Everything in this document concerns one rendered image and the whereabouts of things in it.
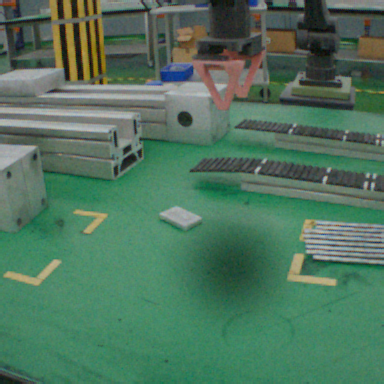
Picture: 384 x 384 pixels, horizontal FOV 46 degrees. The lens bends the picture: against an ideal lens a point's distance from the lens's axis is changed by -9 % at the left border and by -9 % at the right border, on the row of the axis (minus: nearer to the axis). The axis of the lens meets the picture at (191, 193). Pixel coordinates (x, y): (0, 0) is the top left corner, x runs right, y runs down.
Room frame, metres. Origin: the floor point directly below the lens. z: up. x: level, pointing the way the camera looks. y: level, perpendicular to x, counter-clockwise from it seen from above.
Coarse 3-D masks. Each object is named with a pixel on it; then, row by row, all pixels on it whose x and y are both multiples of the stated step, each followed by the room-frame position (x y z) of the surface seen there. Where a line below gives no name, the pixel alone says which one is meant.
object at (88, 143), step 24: (0, 120) 0.84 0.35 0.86; (24, 120) 0.89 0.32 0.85; (48, 120) 0.86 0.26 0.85; (72, 120) 0.83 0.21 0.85; (96, 120) 0.81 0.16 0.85; (120, 120) 0.79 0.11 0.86; (0, 144) 0.82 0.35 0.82; (24, 144) 0.79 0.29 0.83; (48, 144) 0.77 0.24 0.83; (72, 144) 0.74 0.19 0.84; (96, 144) 0.72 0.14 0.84; (120, 144) 0.76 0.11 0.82; (48, 168) 0.77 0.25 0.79; (72, 168) 0.75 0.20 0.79; (96, 168) 0.72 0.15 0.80; (120, 168) 0.75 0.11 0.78
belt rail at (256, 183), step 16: (256, 176) 0.64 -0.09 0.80; (256, 192) 0.64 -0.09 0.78; (272, 192) 0.63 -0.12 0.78; (288, 192) 0.62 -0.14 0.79; (304, 192) 0.61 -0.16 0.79; (320, 192) 0.61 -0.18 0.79; (336, 192) 0.59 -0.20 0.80; (352, 192) 0.58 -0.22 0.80; (368, 192) 0.57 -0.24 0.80; (368, 208) 0.57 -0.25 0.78
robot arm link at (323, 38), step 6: (312, 30) 1.20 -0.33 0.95; (318, 30) 1.20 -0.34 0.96; (324, 30) 1.19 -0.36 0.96; (312, 36) 1.20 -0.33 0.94; (318, 36) 1.19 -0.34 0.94; (324, 36) 1.18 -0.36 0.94; (312, 42) 1.20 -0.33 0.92; (318, 42) 1.19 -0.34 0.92; (324, 42) 1.18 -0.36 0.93; (312, 48) 1.21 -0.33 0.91; (318, 48) 1.20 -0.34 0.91; (324, 48) 1.18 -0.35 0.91; (318, 54) 1.23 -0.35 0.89; (324, 54) 1.22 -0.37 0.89; (330, 54) 1.21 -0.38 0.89
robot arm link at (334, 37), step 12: (312, 0) 1.15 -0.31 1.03; (324, 0) 1.17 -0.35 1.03; (312, 12) 1.16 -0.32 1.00; (324, 12) 1.17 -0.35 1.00; (300, 24) 1.21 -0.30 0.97; (312, 24) 1.18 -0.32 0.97; (324, 24) 1.17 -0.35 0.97; (336, 24) 1.18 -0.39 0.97; (300, 36) 1.21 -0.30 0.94; (336, 36) 1.18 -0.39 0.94; (300, 48) 1.23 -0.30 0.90; (336, 48) 1.19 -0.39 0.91
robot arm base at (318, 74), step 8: (312, 56) 1.23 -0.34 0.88; (320, 56) 1.22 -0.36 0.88; (328, 56) 1.22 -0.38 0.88; (312, 64) 1.23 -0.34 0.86; (320, 64) 1.22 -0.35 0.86; (328, 64) 1.22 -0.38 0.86; (304, 72) 1.30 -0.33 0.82; (312, 72) 1.22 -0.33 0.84; (320, 72) 1.21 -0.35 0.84; (328, 72) 1.21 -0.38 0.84; (304, 80) 1.22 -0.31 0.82; (312, 80) 1.22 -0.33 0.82; (320, 80) 1.21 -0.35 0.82; (328, 80) 1.21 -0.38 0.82; (336, 80) 1.22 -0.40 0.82
